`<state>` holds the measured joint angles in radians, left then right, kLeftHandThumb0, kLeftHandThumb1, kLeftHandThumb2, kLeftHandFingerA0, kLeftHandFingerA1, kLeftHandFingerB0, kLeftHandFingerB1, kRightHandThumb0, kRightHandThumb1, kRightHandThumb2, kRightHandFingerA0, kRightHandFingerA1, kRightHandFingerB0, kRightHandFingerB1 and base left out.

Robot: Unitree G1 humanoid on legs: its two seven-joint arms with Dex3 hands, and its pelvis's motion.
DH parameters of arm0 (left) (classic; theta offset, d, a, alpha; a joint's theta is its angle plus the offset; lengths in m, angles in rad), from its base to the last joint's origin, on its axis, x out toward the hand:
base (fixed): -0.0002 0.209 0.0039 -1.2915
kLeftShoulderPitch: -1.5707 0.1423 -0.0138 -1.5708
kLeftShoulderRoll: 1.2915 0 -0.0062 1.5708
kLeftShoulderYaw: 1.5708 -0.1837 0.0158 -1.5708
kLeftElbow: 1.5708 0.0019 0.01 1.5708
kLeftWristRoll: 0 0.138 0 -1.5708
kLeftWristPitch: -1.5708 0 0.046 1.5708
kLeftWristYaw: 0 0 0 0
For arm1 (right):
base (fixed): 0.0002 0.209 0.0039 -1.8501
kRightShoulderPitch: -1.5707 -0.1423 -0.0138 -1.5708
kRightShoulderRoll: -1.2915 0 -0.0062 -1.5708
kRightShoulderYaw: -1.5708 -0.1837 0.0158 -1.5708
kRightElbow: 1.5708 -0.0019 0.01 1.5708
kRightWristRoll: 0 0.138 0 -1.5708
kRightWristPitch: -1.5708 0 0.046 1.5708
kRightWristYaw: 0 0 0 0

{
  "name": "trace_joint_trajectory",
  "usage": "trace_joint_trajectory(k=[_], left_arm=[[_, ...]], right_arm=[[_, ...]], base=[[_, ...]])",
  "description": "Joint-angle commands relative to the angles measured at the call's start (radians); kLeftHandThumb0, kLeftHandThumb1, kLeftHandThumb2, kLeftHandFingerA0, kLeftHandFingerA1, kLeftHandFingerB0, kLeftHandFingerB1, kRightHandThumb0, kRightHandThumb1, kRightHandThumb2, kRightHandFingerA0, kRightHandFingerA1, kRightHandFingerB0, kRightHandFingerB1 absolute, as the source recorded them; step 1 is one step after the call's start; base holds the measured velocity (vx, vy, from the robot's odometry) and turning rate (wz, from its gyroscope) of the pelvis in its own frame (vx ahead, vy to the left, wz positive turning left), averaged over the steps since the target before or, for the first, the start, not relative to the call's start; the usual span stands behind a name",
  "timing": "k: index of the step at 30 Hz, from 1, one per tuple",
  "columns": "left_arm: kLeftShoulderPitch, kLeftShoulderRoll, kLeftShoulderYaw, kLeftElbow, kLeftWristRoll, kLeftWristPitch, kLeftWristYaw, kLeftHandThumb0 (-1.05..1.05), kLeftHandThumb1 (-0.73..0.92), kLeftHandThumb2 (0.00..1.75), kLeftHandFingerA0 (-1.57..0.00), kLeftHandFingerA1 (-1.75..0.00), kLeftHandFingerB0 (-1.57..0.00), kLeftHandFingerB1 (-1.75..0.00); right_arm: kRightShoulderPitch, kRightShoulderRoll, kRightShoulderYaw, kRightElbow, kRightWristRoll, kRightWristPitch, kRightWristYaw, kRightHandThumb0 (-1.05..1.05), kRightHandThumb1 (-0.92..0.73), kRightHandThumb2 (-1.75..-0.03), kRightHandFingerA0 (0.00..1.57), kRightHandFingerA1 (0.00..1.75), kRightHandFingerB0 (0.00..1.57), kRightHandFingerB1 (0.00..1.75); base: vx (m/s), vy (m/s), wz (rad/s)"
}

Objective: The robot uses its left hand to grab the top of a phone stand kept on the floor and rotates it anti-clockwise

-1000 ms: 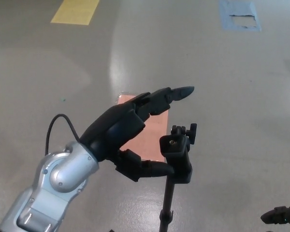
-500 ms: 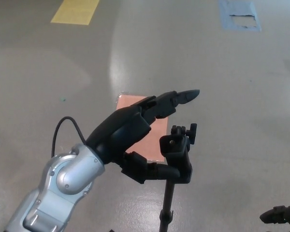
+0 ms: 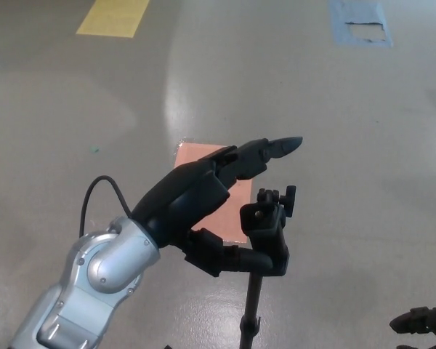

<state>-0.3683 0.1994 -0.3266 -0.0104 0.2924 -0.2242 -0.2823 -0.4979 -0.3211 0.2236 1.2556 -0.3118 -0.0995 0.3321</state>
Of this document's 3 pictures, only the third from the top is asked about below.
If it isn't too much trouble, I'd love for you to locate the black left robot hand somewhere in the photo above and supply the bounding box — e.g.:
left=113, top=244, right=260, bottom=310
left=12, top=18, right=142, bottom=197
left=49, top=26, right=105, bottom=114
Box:
left=130, top=136, right=304, bottom=278

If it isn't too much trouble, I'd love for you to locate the black phone stand tripod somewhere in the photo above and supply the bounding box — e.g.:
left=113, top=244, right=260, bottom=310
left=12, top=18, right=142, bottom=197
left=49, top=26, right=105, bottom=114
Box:
left=238, top=185, right=298, bottom=349

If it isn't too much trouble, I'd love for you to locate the orange paper sheet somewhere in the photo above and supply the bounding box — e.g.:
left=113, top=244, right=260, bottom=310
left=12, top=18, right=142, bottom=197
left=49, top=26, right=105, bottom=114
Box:
left=174, top=142, right=254, bottom=245

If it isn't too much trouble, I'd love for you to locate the yellow paper sheet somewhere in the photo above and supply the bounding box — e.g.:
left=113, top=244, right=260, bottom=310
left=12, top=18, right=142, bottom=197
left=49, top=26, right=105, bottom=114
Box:
left=75, top=0, right=152, bottom=39

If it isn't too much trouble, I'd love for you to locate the torn blue paper sheet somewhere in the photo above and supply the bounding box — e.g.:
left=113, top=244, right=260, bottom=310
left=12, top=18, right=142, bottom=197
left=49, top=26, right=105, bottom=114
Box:
left=328, top=0, right=394, bottom=49

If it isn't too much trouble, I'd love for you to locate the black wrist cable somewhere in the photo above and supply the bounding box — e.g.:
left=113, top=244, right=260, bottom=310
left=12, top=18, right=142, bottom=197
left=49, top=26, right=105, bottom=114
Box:
left=78, top=175, right=132, bottom=238

